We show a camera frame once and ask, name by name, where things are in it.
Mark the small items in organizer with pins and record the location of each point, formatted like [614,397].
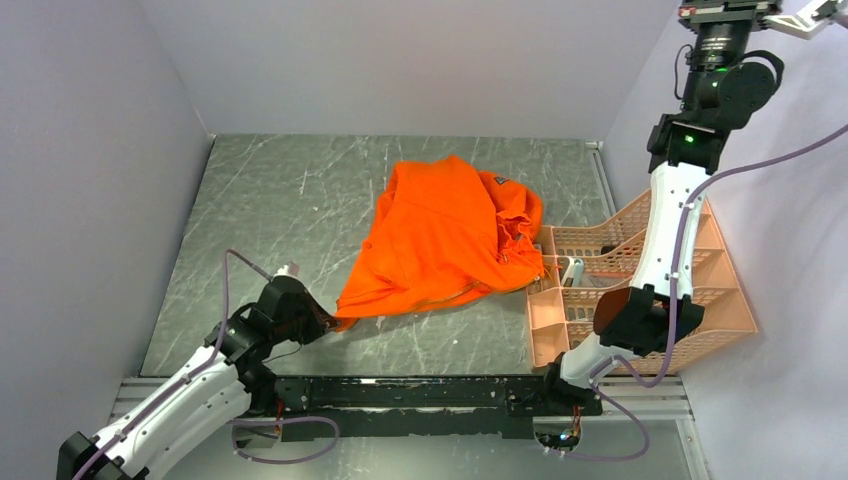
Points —
[570,271]

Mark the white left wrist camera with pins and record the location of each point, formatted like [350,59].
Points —
[289,269]

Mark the aluminium frame rail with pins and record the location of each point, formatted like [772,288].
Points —
[667,402]

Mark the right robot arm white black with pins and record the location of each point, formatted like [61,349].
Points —
[725,85]

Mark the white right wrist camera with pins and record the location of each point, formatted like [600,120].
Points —
[810,20]

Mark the peach plastic file organizer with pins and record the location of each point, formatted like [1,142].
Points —
[715,315]

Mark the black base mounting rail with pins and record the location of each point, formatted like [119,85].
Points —
[505,405]

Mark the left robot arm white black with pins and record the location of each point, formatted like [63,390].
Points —
[224,379]

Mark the orange jacket with pink lining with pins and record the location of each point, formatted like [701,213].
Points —
[444,234]

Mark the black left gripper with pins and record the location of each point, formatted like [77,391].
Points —
[321,321]

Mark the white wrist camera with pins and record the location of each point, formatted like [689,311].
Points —
[810,20]
[289,269]

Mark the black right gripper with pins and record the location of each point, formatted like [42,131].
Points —
[751,13]

